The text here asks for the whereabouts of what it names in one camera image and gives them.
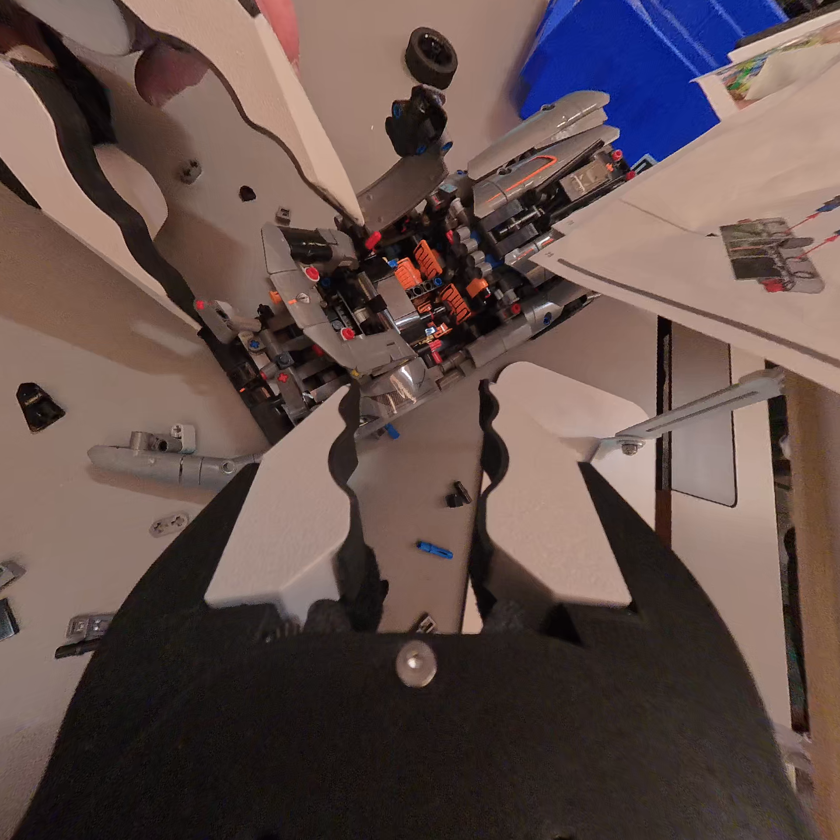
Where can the blue plastic bin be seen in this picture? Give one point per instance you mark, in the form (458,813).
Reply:
(623,52)

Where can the black lego wheel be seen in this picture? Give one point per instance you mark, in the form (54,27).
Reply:
(430,59)

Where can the grey lego beam red pin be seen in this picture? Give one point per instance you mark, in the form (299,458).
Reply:
(220,315)

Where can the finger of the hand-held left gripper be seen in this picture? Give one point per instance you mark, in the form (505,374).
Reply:
(39,144)
(262,98)

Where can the black lego wedge piece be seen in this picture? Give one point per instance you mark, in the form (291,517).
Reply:
(39,407)

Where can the colourful printed booklet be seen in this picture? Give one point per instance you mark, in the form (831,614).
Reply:
(781,65)

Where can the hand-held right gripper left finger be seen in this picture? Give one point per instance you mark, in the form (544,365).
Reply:
(282,505)

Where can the grey lego car model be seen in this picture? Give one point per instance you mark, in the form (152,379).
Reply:
(426,275)

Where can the pile of small lego parts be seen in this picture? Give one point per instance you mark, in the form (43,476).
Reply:
(88,625)

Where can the grey lego tube assembly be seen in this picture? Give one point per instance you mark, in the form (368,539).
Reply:
(164,463)

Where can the white instruction booklet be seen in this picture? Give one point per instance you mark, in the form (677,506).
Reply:
(689,197)

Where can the person's left hand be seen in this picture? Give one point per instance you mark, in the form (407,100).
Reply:
(167,75)

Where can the grey oval lego connector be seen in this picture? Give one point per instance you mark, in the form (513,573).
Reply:
(169,523)

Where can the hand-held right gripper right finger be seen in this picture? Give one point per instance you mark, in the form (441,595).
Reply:
(558,525)

